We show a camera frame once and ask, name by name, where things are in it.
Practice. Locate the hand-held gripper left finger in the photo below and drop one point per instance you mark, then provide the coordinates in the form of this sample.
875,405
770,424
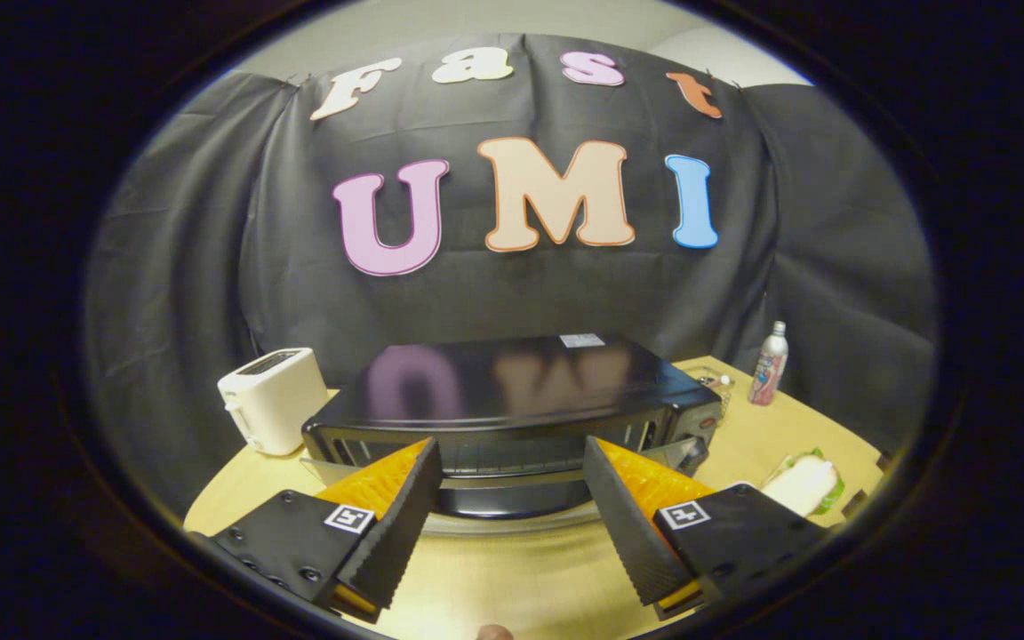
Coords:
405,524

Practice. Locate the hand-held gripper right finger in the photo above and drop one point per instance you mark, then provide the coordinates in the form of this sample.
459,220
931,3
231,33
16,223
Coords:
623,524

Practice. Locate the black toaster oven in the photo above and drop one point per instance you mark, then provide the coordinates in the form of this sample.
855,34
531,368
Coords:
512,382

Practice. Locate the lettuce sandwich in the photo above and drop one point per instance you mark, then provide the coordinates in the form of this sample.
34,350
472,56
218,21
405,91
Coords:
798,482

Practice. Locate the white pop-up toaster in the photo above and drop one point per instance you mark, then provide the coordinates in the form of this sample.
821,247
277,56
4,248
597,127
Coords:
272,400

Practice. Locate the clear glass cup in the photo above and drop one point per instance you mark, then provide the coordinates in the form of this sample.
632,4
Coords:
716,387

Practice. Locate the silver pink spray bottle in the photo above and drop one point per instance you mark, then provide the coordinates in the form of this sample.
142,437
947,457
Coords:
770,364

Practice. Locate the black backdrop cloth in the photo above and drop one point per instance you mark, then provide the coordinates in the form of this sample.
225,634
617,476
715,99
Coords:
512,293

